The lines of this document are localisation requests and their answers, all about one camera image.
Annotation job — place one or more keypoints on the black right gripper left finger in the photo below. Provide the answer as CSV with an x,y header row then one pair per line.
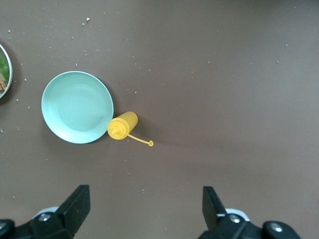
x,y
69,211

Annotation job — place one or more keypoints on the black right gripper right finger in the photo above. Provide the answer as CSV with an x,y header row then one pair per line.
x,y
214,214

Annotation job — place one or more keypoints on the yellow squeeze bottle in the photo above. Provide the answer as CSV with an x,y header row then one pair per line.
x,y
124,124

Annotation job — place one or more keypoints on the brown bread slice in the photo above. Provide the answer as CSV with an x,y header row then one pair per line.
x,y
2,83

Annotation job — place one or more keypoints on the mint green plate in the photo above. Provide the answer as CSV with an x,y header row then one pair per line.
x,y
77,107

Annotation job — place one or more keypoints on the beige plate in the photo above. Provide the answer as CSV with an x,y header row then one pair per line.
x,y
10,82

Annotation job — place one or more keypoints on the brown tablecloth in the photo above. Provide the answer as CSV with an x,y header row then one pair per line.
x,y
211,87

